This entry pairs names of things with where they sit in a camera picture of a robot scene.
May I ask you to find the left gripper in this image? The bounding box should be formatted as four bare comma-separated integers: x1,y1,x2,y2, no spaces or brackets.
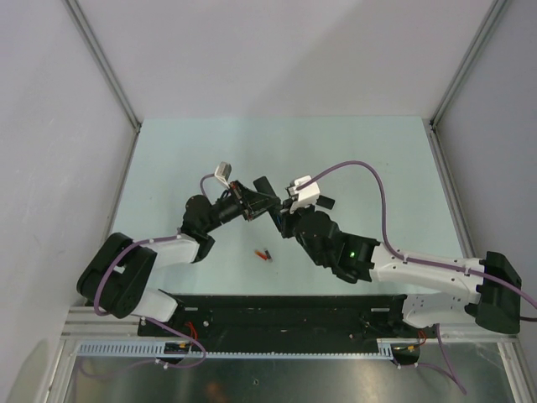
203,180,280,233

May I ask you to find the black remote control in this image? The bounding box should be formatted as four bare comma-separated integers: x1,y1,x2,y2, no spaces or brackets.
253,176,282,232

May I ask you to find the black battery cover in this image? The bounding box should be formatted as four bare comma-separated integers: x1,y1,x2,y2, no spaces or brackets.
315,195,336,210

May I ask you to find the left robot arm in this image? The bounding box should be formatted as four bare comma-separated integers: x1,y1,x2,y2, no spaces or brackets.
76,181,280,336

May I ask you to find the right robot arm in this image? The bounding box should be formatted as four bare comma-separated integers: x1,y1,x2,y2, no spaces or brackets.
270,207,521,337

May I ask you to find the silver black battery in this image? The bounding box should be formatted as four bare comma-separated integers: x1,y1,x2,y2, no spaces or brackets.
263,248,274,262

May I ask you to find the orange battery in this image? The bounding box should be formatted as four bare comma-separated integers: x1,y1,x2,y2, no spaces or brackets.
255,250,268,260

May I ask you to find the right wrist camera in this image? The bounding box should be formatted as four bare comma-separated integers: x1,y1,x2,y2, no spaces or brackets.
286,175,321,214

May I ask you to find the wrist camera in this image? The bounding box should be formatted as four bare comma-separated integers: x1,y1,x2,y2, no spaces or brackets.
214,161,232,189
286,175,321,214

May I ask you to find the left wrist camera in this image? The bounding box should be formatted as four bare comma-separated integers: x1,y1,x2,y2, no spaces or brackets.
214,161,232,189

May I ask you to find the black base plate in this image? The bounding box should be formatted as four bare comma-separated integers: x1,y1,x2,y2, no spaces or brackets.
137,295,437,349

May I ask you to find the grey slotted cable duct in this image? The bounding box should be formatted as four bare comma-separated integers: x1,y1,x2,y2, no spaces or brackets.
76,339,420,359

